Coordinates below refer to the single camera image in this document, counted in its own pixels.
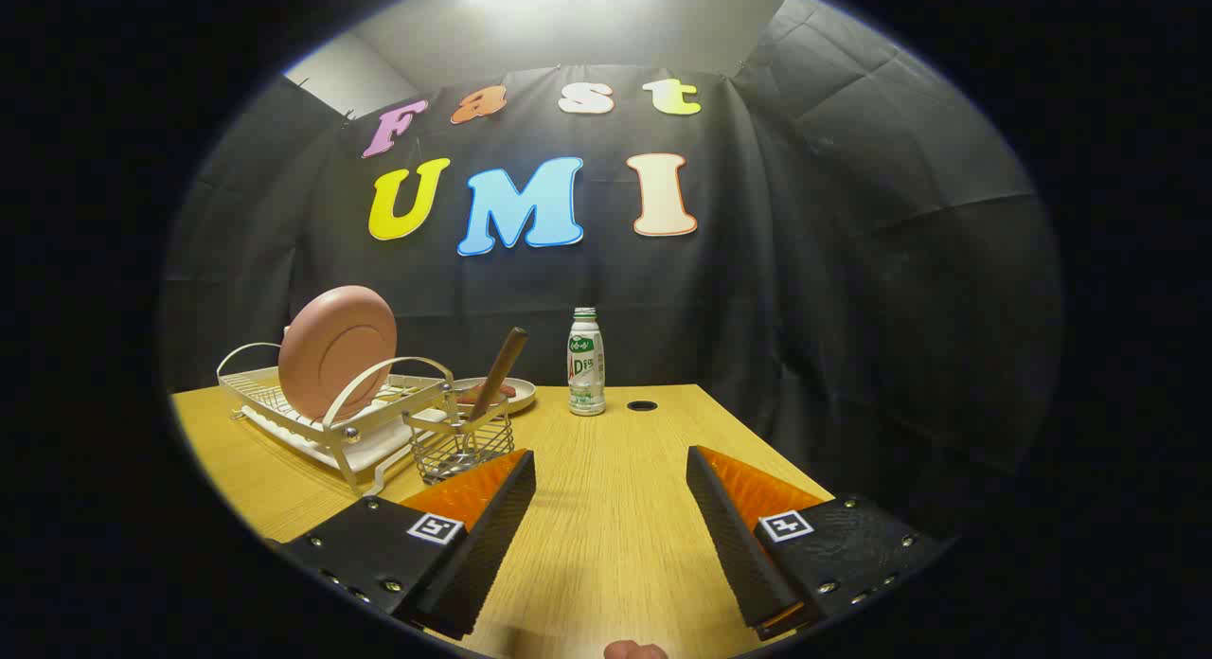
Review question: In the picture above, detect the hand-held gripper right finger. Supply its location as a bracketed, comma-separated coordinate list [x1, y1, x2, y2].
[686, 445, 953, 641]

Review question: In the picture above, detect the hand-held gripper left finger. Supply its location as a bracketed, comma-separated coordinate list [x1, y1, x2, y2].
[275, 449, 538, 641]

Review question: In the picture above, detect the small metal wire basket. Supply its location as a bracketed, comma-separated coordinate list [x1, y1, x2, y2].
[402, 394, 517, 485]

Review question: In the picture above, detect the wooden-handled spoon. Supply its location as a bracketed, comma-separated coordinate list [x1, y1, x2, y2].
[454, 327, 528, 452]

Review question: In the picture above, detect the white wire dish rack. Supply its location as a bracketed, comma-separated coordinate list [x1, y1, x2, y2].
[216, 342, 517, 497]

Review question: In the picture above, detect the pink plate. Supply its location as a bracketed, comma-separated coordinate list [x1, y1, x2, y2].
[277, 285, 399, 423]

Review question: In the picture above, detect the beige round plate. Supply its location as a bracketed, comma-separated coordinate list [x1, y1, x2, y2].
[453, 377, 538, 416]

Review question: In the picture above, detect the white drink bottle green label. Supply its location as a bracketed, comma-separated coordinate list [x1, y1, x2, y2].
[567, 307, 607, 418]

